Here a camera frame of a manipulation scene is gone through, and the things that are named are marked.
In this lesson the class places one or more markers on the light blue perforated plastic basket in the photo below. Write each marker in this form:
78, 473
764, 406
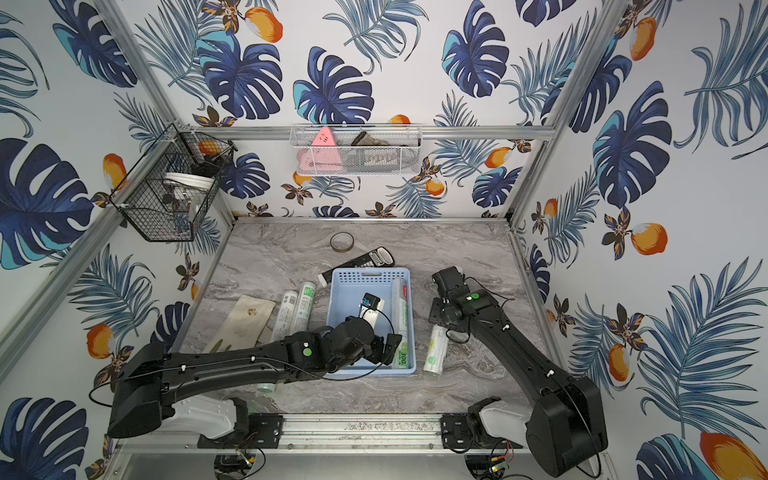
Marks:
382, 297

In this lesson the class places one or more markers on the white mesh wall basket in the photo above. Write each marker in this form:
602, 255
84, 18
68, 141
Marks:
402, 156

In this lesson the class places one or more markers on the green label plastic wrap roll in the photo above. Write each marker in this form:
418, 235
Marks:
437, 351

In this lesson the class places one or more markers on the beige paper pouch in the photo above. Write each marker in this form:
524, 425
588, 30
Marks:
243, 325

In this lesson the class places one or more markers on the aluminium corner frame post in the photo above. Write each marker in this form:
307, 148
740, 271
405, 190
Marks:
565, 106

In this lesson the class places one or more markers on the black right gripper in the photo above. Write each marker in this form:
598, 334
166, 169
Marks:
434, 312

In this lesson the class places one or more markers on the red label plastic wrap roll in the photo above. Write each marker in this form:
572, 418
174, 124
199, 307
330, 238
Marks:
400, 319

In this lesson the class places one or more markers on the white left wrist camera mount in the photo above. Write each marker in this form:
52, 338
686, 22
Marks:
370, 309

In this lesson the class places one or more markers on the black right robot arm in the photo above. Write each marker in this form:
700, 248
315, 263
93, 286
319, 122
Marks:
567, 425

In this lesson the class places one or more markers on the black wire wall basket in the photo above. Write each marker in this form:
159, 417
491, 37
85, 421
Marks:
145, 203

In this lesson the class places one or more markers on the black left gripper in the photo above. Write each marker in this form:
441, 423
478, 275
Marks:
387, 347

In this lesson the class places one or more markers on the barcode label plastic wrap roll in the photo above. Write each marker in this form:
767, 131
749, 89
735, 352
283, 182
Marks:
285, 316

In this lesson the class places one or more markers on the black white calculator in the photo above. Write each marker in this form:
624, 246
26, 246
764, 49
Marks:
377, 258

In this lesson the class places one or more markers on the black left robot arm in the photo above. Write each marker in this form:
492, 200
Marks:
154, 380

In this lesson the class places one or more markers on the brown item in mesh basket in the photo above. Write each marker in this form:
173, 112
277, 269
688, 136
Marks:
365, 139

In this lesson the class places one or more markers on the green cap plastic wrap roll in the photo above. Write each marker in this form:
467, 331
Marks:
303, 307

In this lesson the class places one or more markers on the pink triangular item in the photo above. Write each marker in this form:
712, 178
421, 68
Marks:
322, 157

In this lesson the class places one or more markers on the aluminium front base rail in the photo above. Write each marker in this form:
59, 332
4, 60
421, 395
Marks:
345, 434

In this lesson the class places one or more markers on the white bowl in wire basket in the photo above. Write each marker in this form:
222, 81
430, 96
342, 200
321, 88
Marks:
183, 186

